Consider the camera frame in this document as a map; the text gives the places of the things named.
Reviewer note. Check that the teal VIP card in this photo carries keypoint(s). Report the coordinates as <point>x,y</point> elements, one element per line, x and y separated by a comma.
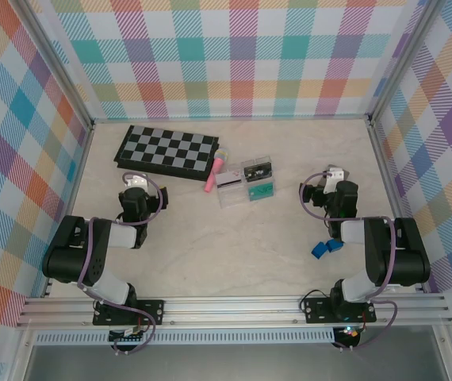
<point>261,193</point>

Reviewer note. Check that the clear acrylic card organizer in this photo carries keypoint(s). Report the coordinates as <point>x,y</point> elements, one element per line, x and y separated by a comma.
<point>234,198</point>

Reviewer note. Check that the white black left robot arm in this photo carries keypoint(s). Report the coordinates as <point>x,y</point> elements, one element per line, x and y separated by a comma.
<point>71,258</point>

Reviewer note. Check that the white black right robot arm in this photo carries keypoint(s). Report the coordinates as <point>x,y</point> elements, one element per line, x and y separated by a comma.
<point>404,258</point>

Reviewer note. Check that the white magnetic stripe card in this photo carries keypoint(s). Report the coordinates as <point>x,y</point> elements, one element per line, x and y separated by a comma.
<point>232,176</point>

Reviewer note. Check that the black grey folding chessboard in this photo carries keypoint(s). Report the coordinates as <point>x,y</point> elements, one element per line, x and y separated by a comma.
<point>162,151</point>

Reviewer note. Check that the blue toy block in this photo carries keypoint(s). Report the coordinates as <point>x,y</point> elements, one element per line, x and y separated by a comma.
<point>334,245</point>
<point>318,250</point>

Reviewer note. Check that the pink toy microphone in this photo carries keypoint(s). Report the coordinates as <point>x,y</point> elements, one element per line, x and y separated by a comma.
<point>214,170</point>

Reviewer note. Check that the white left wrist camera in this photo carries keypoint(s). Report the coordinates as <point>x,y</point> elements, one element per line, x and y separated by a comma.
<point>136,180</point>

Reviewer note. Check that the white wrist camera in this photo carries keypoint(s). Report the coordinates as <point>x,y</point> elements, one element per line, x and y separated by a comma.
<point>136,180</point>
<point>335,176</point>

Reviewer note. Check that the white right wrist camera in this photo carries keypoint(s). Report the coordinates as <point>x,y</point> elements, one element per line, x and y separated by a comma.
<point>335,176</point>

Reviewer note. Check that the aluminium frame side bar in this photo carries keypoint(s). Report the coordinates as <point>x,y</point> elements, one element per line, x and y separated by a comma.
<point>383,158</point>
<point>80,166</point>

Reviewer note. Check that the aluminium frame back bar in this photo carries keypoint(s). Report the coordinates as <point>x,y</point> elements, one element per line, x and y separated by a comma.
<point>230,118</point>

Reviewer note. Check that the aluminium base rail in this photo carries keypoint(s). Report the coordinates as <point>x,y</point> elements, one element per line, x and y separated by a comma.
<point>230,307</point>

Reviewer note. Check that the aluminium frame post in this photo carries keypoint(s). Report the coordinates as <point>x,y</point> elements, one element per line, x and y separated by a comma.
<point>403,59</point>
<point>63,59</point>

